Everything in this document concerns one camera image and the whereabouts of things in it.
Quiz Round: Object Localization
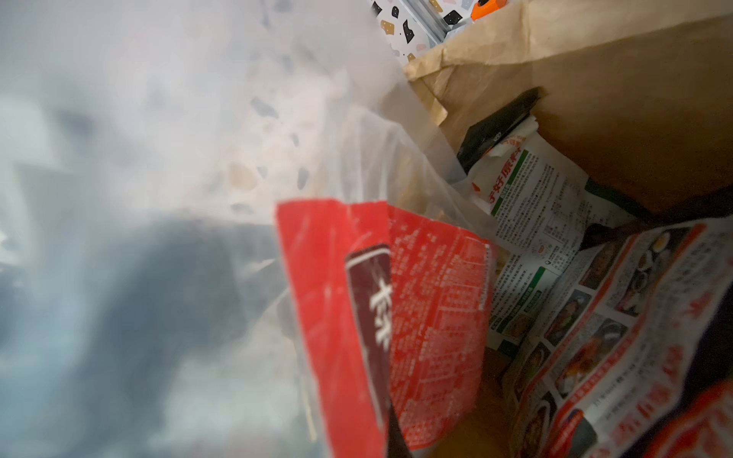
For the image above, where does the clear bag red packet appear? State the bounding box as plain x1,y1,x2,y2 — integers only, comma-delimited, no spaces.
1,1,494,457

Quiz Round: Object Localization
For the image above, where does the green orange condiment packet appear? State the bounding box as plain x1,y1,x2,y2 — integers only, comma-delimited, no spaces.
457,88,649,358

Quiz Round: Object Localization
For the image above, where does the brown paper bag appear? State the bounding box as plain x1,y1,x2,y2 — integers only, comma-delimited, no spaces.
406,1,732,457

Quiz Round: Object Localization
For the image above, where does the orange small object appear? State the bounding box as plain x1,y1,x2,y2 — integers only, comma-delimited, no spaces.
471,0,509,21

